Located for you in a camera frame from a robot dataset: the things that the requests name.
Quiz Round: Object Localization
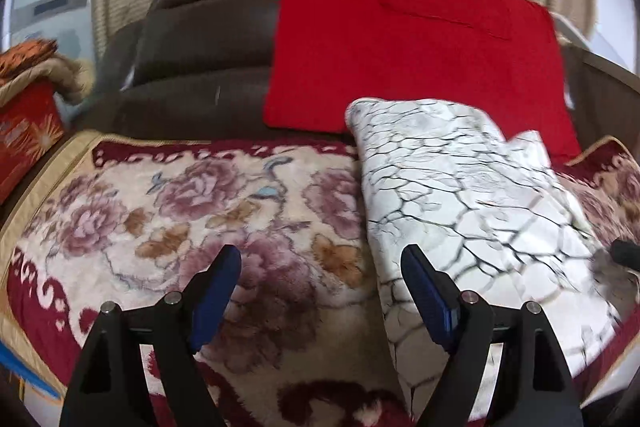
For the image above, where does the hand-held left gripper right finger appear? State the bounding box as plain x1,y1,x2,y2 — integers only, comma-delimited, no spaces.
401,244,585,427

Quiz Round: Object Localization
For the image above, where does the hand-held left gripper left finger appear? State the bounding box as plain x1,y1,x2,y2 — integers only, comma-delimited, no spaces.
59,244,242,427

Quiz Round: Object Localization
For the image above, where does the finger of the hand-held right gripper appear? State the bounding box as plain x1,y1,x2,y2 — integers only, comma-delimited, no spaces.
611,239,640,267

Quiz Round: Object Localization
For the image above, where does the white crackle-patterned garment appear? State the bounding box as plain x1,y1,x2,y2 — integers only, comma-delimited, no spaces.
346,98,623,427

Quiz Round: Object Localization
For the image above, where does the floral plush blanket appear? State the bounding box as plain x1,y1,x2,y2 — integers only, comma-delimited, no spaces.
0,132,640,427

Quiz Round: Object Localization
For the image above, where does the white blue-striped box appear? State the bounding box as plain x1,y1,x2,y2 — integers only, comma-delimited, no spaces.
0,342,58,408

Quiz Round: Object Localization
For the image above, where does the brown leather sofa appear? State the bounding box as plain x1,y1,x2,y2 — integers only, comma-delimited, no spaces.
65,0,640,158

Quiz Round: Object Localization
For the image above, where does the red padded quilt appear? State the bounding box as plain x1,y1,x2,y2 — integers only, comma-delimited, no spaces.
262,0,581,162

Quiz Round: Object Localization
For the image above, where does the red cardboard box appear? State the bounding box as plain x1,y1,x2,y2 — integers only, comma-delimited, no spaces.
0,82,66,205

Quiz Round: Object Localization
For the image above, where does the beige quilt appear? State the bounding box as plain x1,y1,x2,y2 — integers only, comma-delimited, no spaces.
0,54,97,108

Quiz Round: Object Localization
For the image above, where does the orange patterned cloth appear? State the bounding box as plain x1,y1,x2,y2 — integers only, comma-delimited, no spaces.
0,39,60,80

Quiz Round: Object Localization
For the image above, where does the white metal frame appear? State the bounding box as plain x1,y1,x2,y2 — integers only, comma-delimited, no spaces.
550,12,593,50

